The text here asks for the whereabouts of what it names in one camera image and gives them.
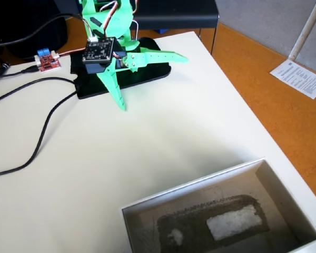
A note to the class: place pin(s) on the green gripper with motor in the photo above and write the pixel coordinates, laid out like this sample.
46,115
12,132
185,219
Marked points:
131,60

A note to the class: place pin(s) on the black bench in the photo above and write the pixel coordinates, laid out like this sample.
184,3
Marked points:
173,13

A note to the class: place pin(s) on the printed white paper sheet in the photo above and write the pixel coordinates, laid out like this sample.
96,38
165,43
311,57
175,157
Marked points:
300,79

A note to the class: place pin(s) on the black camera circuit board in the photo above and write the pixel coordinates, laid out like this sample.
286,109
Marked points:
98,50

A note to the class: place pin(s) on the white vertical pipe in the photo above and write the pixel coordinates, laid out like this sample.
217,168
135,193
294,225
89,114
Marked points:
304,31

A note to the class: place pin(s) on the black base mat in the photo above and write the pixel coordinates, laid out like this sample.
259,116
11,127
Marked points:
152,71

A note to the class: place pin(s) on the red controller circuit board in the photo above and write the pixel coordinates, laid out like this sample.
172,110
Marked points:
47,62

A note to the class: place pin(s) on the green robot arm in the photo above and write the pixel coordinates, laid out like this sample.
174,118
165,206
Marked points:
118,18

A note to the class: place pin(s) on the small blue object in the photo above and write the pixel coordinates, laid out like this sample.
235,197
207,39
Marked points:
161,31

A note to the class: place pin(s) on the small white foam piece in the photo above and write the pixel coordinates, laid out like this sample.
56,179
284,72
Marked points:
177,235

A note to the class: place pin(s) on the white open box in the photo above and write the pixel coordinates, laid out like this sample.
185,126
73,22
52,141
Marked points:
189,184

